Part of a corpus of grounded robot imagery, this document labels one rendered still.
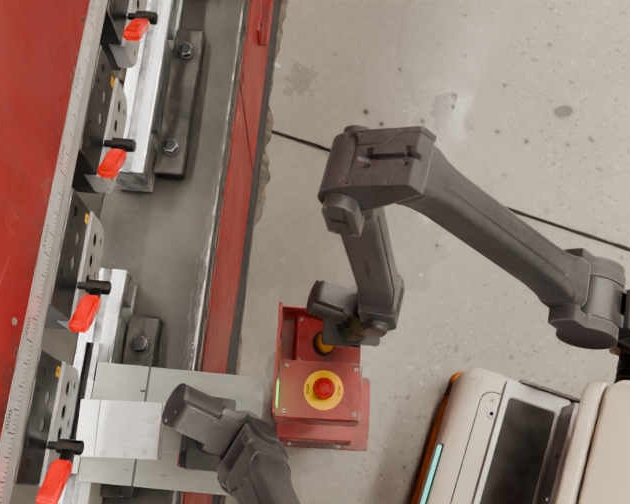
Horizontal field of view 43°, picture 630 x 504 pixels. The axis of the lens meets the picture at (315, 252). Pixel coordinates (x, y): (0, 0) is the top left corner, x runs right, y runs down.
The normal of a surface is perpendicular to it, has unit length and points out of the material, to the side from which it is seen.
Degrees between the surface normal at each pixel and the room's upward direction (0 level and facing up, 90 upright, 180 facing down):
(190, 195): 0
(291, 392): 0
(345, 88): 0
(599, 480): 42
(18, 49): 90
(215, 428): 35
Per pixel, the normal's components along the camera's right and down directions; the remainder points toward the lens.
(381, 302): -0.23, 0.77
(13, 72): 1.00, 0.09
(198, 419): 0.25, 0.18
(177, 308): 0.02, -0.30
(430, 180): 0.62, -0.16
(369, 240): -0.20, 0.89
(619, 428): -0.62, -0.44
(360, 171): -0.45, -0.47
